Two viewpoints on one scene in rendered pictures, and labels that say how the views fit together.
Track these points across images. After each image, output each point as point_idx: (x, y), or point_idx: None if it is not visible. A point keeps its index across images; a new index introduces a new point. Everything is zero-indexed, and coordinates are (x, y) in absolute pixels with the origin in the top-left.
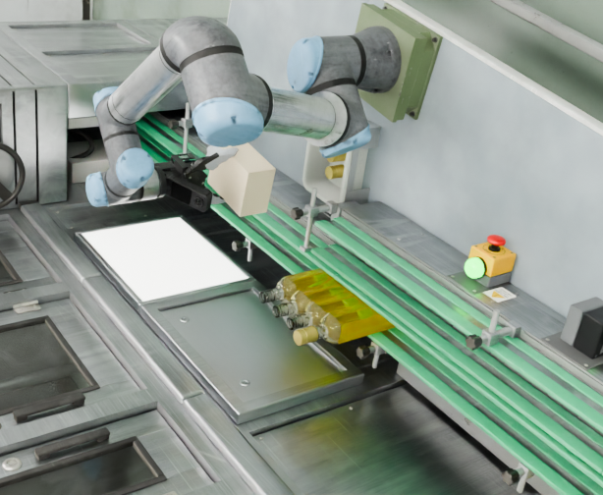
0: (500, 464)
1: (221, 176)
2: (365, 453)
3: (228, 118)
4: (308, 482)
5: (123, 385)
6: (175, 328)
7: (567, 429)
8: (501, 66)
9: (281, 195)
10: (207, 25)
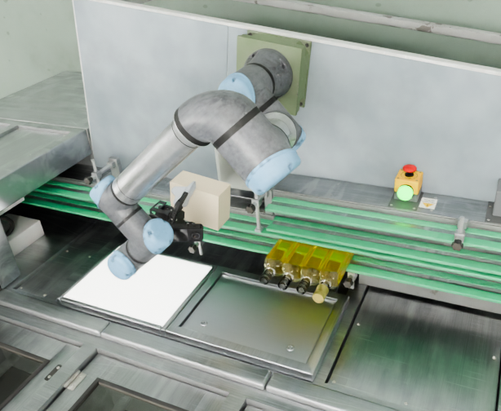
0: (468, 309)
1: (186, 206)
2: (398, 351)
3: (286, 168)
4: (392, 395)
5: (206, 400)
6: (206, 334)
7: None
8: (370, 47)
9: None
10: (229, 97)
